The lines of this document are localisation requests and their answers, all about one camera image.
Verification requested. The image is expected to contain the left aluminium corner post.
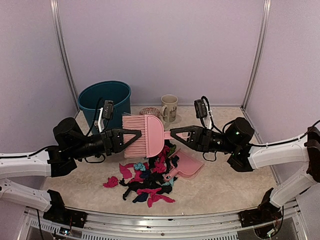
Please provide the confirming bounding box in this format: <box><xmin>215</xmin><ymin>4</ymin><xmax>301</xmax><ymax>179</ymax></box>
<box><xmin>50</xmin><ymin>0</ymin><xmax>80</xmax><ymax>111</ymax></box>

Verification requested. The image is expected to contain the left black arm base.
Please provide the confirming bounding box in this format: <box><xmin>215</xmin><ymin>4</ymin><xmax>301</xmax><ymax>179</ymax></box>
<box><xmin>43</xmin><ymin>189</ymin><xmax>88</xmax><ymax>229</ymax></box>

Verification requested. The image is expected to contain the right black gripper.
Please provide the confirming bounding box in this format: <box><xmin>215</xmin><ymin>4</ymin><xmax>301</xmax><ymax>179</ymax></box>
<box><xmin>169</xmin><ymin>125</ymin><xmax>237</xmax><ymax>154</ymax></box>

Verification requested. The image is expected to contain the magenta scrap left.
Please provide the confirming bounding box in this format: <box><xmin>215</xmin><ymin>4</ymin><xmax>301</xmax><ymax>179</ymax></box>
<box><xmin>102</xmin><ymin>176</ymin><xmax>119</xmax><ymax>188</ymax></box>

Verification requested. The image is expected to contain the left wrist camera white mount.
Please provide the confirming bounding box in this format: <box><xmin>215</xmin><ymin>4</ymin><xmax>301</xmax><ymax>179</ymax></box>
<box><xmin>94</xmin><ymin>100</ymin><xmax>114</xmax><ymax>133</ymax></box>

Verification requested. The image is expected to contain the teal plastic bucket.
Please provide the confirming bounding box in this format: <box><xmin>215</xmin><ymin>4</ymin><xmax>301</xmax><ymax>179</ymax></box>
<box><xmin>78</xmin><ymin>80</ymin><xmax>132</xmax><ymax>129</ymax></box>

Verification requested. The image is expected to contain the pink dustpan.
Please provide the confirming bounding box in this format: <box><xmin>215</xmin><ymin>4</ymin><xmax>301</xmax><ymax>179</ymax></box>
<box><xmin>163</xmin><ymin>148</ymin><xmax>204</xmax><ymax>182</ymax></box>

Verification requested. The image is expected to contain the pink hand brush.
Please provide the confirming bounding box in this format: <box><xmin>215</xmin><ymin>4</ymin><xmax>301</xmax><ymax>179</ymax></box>
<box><xmin>122</xmin><ymin>115</ymin><xmax>172</xmax><ymax>159</ymax></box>

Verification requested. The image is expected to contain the patterned small bowl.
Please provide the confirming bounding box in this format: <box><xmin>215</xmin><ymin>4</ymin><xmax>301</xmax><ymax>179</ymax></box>
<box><xmin>139</xmin><ymin>107</ymin><xmax>160</xmax><ymax>118</ymax></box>

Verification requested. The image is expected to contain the beige ceramic mug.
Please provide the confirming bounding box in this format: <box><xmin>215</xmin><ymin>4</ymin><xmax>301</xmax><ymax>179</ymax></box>
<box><xmin>160</xmin><ymin>94</ymin><xmax>179</xmax><ymax>123</ymax></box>

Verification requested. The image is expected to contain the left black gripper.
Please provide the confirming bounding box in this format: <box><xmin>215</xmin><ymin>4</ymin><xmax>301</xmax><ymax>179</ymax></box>
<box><xmin>70</xmin><ymin>126</ymin><xmax>141</xmax><ymax>160</ymax></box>

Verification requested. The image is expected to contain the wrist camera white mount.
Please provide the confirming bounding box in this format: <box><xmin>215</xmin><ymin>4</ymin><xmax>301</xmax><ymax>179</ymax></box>
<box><xmin>194</xmin><ymin>95</ymin><xmax>215</xmax><ymax>130</ymax></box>
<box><xmin>94</xmin><ymin>100</ymin><xmax>114</xmax><ymax>133</ymax></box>

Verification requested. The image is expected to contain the magenta scrap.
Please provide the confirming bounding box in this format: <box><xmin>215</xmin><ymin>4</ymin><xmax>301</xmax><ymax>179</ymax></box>
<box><xmin>102</xmin><ymin>176</ymin><xmax>119</xmax><ymax>188</ymax></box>
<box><xmin>137</xmin><ymin>188</ymin><xmax>175</xmax><ymax>208</ymax></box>

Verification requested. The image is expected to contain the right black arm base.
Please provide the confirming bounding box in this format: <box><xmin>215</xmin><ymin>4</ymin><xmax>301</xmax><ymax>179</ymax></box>
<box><xmin>238</xmin><ymin>188</ymin><xmax>283</xmax><ymax>228</ymax></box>

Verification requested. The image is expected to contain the pile of coloured scraps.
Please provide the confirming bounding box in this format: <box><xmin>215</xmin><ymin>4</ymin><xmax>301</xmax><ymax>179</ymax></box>
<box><xmin>119</xmin><ymin>140</ymin><xmax>178</xmax><ymax>203</ymax></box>

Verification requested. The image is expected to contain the magenta scrap front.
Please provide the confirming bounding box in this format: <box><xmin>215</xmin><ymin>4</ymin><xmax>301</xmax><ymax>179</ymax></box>
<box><xmin>137</xmin><ymin>188</ymin><xmax>175</xmax><ymax>208</ymax></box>

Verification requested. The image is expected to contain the aluminium front rail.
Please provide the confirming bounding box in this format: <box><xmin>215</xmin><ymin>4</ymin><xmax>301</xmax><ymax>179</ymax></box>
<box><xmin>16</xmin><ymin>200</ymin><xmax>310</xmax><ymax>240</ymax></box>

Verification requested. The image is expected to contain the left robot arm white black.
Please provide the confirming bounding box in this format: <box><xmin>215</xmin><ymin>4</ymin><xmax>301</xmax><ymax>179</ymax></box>
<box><xmin>0</xmin><ymin>117</ymin><xmax>142</xmax><ymax>223</ymax></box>

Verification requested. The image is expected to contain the right aluminium corner post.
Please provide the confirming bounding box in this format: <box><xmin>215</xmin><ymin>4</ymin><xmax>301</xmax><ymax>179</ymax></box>
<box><xmin>241</xmin><ymin>0</ymin><xmax>272</xmax><ymax>112</ymax></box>

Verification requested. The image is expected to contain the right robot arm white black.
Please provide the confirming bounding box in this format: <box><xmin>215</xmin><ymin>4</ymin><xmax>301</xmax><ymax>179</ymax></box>
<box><xmin>169</xmin><ymin>117</ymin><xmax>320</xmax><ymax>222</ymax></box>

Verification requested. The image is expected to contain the aluminium corner post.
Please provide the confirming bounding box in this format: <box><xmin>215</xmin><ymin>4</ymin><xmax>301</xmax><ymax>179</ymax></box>
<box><xmin>50</xmin><ymin>0</ymin><xmax>80</xmax><ymax>111</ymax></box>
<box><xmin>241</xmin><ymin>0</ymin><xmax>272</xmax><ymax>112</ymax></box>

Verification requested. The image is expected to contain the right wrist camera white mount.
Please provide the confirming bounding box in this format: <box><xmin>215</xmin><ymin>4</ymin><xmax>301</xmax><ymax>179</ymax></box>
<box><xmin>194</xmin><ymin>95</ymin><xmax>215</xmax><ymax>130</ymax></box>

